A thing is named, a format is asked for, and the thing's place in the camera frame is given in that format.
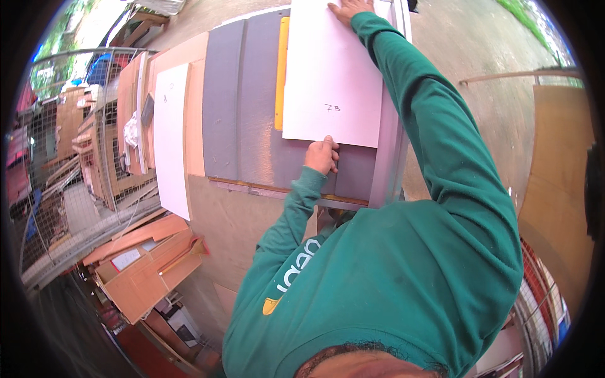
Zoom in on person's left hand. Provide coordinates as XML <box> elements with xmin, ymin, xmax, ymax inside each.
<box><xmin>304</xmin><ymin>135</ymin><xmax>340</xmax><ymax>176</ymax></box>

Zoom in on person's right hand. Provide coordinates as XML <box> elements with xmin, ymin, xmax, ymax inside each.
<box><xmin>327</xmin><ymin>0</ymin><xmax>375</xmax><ymax>27</ymax></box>

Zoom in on white board with handwritten mark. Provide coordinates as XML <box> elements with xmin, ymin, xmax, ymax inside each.
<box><xmin>282</xmin><ymin>0</ymin><xmax>394</xmax><ymax>148</ymax></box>

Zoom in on grey saw rip fence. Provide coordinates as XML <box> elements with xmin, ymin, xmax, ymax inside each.
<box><xmin>368</xmin><ymin>0</ymin><xmax>413</xmax><ymax>209</ymax></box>

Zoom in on yellow saw insert plate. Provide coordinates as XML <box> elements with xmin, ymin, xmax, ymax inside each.
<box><xmin>274</xmin><ymin>16</ymin><xmax>290</xmax><ymax>131</ymax></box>

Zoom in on grey table saw top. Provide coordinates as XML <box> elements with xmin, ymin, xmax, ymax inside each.
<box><xmin>202</xmin><ymin>7</ymin><xmax>393</xmax><ymax>201</ymax></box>

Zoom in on plywood extension table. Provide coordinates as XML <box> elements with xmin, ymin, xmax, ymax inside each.
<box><xmin>147</xmin><ymin>31</ymin><xmax>322</xmax><ymax>303</ymax></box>

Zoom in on person's body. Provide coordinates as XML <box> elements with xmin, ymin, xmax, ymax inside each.
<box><xmin>222</xmin><ymin>94</ymin><xmax>524</xmax><ymax>378</ymax></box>

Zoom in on narrow white panel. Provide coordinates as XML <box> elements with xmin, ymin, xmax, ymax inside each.
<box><xmin>153</xmin><ymin>63</ymin><xmax>193</xmax><ymax>222</ymax></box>

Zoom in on dark grey flat tool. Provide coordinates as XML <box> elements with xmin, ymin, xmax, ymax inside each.
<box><xmin>140</xmin><ymin>92</ymin><xmax>156</xmax><ymax>127</ymax></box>

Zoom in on thin metal rod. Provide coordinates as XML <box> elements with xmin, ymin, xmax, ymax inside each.
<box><xmin>458</xmin><ymin>70</ymin><xmax>583</xmax><ymax>86</ymax></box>

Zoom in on white cloth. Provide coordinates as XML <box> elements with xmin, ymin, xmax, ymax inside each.
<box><xmin>123</xmin><ymin>111</ymin><xmax>141</xmax><ymax>150</ymax></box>

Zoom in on stack of upright wood boards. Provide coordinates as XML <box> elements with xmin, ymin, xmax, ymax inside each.
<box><xmin>116</xmin><ymin>51</ymin><xmax>157</xmax><ymax>176</ymax></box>

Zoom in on large curved plywood sheet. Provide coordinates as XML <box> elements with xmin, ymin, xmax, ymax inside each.
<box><xmin>517</xmin><ymin>84</ymin><xmax>596</xmax><ymax>308</ymax></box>

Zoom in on pile of wooden cabinet parts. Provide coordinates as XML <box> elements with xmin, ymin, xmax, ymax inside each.
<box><xmin>82</xmin><ymin>214</ymin><xmax>211</xmax><ymax>326</ymax></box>

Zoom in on wooden front rail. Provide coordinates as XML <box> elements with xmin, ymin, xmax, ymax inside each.
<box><xmin>208</xmin><ymin>176</ymin><xmax>370</xmax><ymax>211</ymax></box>

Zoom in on red wire mesh rack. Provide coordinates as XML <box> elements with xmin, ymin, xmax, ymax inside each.
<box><xmin>513</xmin><ymin>236</ymin><xmax>573</xmax><ymax>360</ymax></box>

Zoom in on wire mesh cage with scraps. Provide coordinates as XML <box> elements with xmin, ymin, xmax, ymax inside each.
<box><xmin>9</xmin><ymin>47</ymin><xmax>166</xmax><ymax>290</ymax></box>

